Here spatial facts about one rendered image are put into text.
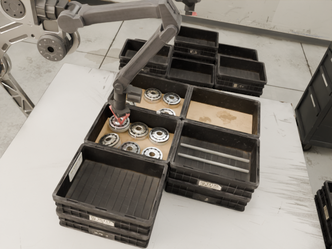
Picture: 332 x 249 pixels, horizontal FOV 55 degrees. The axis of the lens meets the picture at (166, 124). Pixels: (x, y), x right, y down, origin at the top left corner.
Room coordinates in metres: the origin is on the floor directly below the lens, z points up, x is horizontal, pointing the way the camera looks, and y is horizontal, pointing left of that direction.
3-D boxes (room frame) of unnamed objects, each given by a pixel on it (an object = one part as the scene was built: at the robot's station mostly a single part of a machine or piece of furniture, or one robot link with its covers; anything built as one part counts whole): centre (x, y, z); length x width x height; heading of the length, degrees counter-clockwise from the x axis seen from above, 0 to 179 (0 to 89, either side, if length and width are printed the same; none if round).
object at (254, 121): (1.31, -0.29, 0.87); 0.40 x 0.30 x 0.11; 84
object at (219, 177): (1.01, -0.26, 0.92); 0.40 x 0.30 x 0.02; 84
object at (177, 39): (2.69, -0.15, 0.37); 0.40 x 0.30 x 0.45; 89
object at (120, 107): (1.13, 0.23, 1.01); 0.10 x 0.07 x 0.07; 38
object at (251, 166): (1.01, -0.26, 0.87); 0.40 x 0.30 x 0.11; 84
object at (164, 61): (2.29, 0.26, 0.37); 0.40 x 0.30 x 0.45; 89
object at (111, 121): (1.13, 0.23, 0.89); 0.10 x 0.10 x 0.01
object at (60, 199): (0.75, 0.17, 0.92); 0.40 x 0.30 x 0.02; 84
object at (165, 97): (1.42, -0.01, 0.86); 0.10 x 0.10 x 0.01
